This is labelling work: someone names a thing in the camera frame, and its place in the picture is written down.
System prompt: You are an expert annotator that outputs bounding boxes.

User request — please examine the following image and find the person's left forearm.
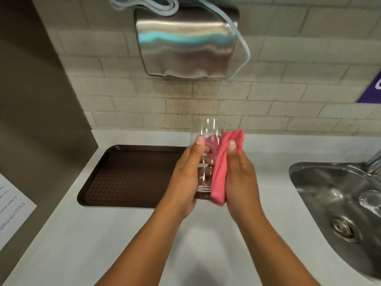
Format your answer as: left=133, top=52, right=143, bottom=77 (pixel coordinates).
left=95, top=196, right=197, bottom=286

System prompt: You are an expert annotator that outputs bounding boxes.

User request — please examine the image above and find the person's right forearm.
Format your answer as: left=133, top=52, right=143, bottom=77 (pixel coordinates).
left=228, top=205, right=321, bottom=286

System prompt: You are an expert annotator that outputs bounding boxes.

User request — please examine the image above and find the purple wall sign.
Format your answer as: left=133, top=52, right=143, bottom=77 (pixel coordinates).
left=356, top=71, right=381, bottom=104

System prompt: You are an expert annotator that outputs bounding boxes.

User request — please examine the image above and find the light blue cable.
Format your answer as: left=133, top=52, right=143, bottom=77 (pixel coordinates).
left=108, top=0, right=251, bottom=78

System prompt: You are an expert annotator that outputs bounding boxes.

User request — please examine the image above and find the person's right hand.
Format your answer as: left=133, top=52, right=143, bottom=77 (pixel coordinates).
left=223, top=140, right=262, bottom=224

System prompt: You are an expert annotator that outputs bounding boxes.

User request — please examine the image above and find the stainless steel sink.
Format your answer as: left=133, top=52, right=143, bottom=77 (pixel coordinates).
left=288, top=161, right=381, bottom=283

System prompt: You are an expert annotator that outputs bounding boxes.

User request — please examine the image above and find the clear drinking glass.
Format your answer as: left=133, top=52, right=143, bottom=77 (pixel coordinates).
left=189, top=117, right=227, bottom=200

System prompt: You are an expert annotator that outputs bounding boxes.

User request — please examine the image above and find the person's left hand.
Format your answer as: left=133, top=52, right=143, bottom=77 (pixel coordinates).
left=167, top=135, right=216, bottom=220

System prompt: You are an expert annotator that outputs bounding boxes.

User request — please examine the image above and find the stainless steel hand dryer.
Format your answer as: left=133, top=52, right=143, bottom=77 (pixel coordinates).
left=133, top=5, right=240, bottom=79

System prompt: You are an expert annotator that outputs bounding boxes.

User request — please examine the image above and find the brown plastic tray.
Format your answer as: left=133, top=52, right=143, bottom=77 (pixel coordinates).
left=77, top=145, right=215, bottom=209

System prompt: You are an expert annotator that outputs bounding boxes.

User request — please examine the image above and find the clear glass in sink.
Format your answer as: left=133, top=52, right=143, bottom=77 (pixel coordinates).
left=358, top=190, right=381, bottom=211

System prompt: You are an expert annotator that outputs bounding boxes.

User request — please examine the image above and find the grey cabinet panel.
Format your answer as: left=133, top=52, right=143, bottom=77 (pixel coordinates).
left=0, top=0, right=99, bottom=282

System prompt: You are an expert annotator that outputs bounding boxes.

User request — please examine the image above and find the chrome faucet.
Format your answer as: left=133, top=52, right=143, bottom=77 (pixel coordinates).
left=361, top=147, right=381, bottom=176

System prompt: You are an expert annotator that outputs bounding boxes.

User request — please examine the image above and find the metal sink drain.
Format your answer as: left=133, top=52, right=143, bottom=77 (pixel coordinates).
left=330, top=216, right=358, bottom=243

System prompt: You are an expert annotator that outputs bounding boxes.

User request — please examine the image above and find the white paper notice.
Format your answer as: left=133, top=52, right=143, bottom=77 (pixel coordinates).
left=0, top=173, right=38, bottom=236

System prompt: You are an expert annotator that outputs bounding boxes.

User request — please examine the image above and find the pink cleaning cloth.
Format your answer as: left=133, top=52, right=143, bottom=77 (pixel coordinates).
left=205, top=129, right=245, bottom=206

